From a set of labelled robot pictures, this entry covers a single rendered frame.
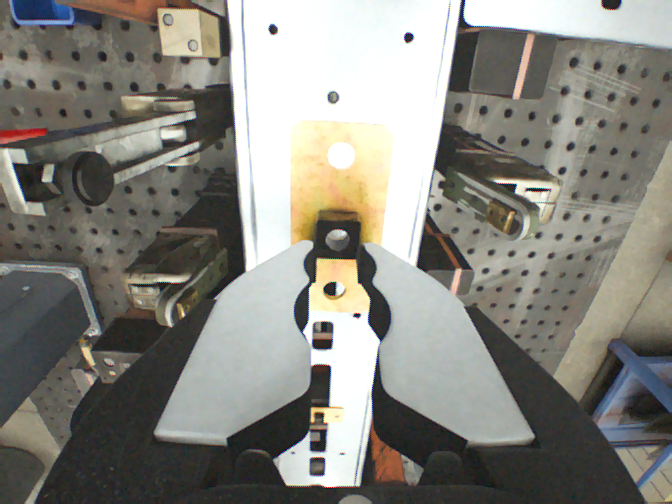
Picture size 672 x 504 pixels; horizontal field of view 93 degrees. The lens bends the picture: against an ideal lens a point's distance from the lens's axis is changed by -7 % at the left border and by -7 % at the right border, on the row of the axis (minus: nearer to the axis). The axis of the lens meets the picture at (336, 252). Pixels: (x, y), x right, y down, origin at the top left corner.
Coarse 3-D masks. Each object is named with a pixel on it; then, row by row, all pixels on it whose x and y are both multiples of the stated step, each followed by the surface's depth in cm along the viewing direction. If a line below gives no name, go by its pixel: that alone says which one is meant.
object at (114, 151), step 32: (96, 128) 21; (128, 128) 23; (0, 160) 16; (32, 160) 16; (64, 160) 17; (96, 160) 17; (128, 160) 24; (160, 160) 27; (32, 192) 17; (64, 192) 18; (96, 192) 17
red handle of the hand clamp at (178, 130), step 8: (32, 128) 24; (40, 128) 24; (160, 128) 28; (168, 128) 29; (176, 128) 29; (184, 128) 30; (0, 136) 23; (8, 136) 23; (16, 136) 23; (24, 136) 23; (32, 136) 24; (168, 136) 29; (176, 136) 29; (184, 136) 30; (176, 144) 30
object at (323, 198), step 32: (320, 128) 12; (352, 128) 12; (384, 128) 12; (320, 160) 13; (384, 160) 13; (320, 192) 13; (352, 192) 13; (384, 192) 13; (320, 224) 13; (352, 224) 13; (320, 256) 14; (352, 256) 14; (320, 288) 15; (352, 288) 15
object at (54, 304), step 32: (0, 288) 68; (32, 288) 69; (64, 288) 74; (0, 320) 60; (32, 320) 65; (64, 320) 73; (96, 320) 83; (0, 352) 57; (32, 352) 64; (64, 352) 73; (0, 384) 57; (32, 384) 64; (0, 416) 57
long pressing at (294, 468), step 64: (256, 0) 30; (320, 0) 30; (384, 0) 31; (448, 0) 31; (256, 64) 33; (320, 64) 33; (384, 64) 33; (448, 64) 33; (256, 128) 36; (256, 192) 39; (256, 256) 43; (320, 320) 48
